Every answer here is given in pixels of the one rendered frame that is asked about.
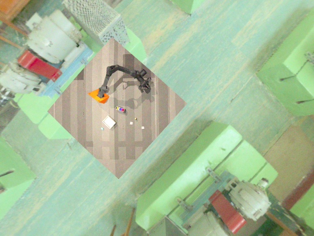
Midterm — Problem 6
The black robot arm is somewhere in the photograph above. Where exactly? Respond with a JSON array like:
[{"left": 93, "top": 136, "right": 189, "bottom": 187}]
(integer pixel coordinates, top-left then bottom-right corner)
[{"left": 97, "top": 65, "right": 147, "bottom": 98}]

